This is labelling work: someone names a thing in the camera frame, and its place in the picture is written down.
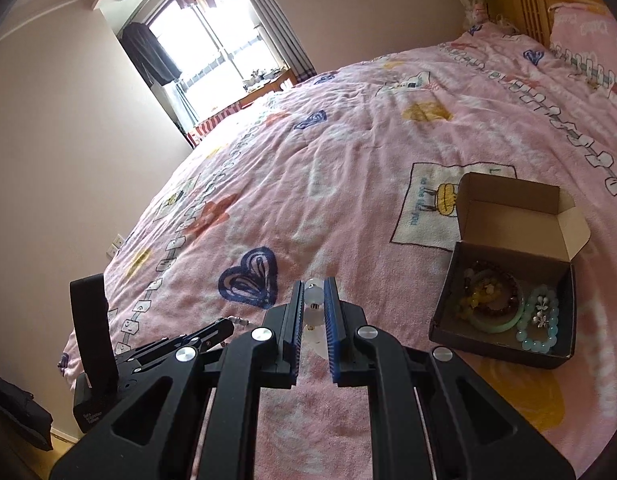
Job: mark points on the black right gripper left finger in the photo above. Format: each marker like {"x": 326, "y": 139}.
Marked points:
{"x": 267, "y": 357}

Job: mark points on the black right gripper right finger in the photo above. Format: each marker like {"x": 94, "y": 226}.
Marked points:
{"x": 362, "y": 355}

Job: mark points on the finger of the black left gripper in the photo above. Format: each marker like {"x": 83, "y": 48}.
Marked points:
{"x": 202, "y": 340}

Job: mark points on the green jade bangle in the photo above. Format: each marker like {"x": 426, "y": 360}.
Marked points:
{"x": 491, "y": 301}

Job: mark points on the silver flower jewelry piece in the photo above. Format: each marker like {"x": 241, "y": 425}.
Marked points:
{"x": 541, "y": 311}

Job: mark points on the black bag on floor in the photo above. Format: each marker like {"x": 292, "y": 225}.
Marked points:
{"x": 30, "y": 420}

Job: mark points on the pink printed bed blanket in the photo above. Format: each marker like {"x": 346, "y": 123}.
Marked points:
{"x": 353, "y": 175}

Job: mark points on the red striped cloth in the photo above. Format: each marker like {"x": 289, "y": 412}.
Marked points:
{"x": 197, "y": 133}

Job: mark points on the wooden windowsill desk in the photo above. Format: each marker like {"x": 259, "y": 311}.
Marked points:
{"x": 277, "y": 84}

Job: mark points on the dark hanging garment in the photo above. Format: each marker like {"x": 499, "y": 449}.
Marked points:
{"x": 153, "y": 63}

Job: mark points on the window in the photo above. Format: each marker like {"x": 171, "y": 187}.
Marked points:
{"x": 221, "y": 48}

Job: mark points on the grey striped curtain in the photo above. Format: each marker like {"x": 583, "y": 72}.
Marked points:
{"x": 283, "y": 37}

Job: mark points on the pink pillow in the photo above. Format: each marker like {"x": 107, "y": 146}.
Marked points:
{"x": 585, "y": 37}

